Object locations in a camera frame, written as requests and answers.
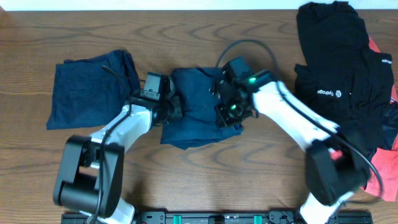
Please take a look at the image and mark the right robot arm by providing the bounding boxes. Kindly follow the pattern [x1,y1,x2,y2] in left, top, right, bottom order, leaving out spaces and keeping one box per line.
[212,57,370,223]

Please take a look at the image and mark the folded dark blue shorts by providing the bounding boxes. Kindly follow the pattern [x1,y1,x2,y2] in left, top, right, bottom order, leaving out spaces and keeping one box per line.
[47,50,140,129]

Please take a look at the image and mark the red garment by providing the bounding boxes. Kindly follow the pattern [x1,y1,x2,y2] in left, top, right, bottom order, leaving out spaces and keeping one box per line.
[364,38,397,202]

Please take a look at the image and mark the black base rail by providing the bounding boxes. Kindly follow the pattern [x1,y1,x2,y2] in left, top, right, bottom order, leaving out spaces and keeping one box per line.
[60,210,374,224]

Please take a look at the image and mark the dark blue shorts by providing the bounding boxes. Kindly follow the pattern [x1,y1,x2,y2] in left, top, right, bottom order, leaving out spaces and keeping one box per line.
[160,68,243,150]
[47,50,140,129]

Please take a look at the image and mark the black shiny garment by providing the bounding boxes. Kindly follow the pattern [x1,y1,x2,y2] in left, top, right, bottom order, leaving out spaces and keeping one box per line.
[365,101,397,161]

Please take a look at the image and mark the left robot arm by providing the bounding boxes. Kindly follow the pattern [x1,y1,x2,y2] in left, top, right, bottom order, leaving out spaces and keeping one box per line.
[53,72,183,223]

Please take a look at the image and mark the black printed t-shirt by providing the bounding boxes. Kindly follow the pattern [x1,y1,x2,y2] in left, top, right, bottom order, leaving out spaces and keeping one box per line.
[294,1,394,146]

